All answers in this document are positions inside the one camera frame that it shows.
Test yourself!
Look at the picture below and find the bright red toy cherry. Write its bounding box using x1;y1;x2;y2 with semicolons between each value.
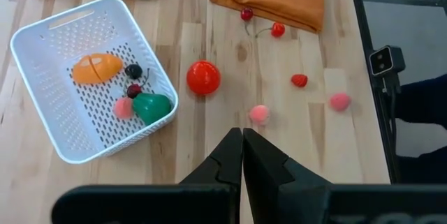
254;22;286;39

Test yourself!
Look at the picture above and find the white perforated plastic basket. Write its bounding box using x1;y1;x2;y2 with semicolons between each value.
9;0;179;165

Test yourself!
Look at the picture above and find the person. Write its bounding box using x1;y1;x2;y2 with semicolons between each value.
394;73;447;185

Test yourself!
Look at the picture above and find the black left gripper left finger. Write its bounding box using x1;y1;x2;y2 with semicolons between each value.
51;128;244;224

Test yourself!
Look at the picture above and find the orange toy fruit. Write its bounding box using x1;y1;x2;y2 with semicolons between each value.
72;53;124;86

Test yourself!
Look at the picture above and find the dark red toy cherry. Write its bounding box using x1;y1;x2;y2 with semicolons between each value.
240;7;255;36
126;83;143;100

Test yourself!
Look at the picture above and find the green toy pepper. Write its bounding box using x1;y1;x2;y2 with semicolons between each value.
132;92;173;126

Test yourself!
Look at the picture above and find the black toy cherry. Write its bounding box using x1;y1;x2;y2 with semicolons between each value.
124;64;144;80

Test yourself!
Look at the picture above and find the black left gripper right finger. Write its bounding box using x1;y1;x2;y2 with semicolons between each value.
243;128;447;224

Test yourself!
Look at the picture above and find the black metal table frame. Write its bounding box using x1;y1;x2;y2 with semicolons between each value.
348;0;447;185

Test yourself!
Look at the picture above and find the pink toy peach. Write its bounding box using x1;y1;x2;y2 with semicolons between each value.
249;104;271;126
329;92;352;112
112;97;134;120

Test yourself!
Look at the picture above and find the red toy tomato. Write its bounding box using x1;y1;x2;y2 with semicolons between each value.
186;59;222;96

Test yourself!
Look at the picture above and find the black table-level camera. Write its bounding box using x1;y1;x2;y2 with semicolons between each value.
368;45;406;77

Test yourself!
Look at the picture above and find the red toy raspberry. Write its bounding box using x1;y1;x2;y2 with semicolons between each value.
291;73;309;88

